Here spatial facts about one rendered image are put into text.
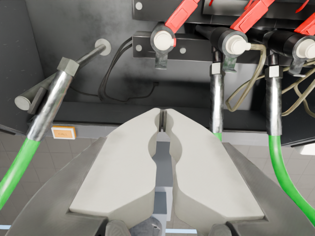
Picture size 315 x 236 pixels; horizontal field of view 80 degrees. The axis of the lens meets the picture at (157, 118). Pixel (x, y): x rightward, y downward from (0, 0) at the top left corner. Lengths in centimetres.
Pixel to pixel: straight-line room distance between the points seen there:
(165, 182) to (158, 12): 66
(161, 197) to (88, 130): 46
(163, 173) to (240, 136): 46
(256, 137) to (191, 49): 28
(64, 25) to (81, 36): 4
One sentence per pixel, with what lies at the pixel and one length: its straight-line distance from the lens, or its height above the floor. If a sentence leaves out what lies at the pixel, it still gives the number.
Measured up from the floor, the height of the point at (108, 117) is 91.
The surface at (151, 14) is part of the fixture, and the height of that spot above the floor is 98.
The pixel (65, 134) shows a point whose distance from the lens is 50.
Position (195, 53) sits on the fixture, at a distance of 36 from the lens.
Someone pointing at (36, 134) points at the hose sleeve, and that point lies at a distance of 24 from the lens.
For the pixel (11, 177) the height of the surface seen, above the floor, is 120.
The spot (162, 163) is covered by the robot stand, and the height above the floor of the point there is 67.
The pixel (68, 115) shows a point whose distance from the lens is 54.
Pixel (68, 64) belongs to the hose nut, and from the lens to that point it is 24.
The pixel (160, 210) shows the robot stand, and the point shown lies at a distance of 80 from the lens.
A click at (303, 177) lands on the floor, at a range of 243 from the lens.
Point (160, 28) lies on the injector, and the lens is 22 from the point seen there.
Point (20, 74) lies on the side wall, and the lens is 54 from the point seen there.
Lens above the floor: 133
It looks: 60 degrees down
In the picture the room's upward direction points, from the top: 179 degrees counter-clockwise
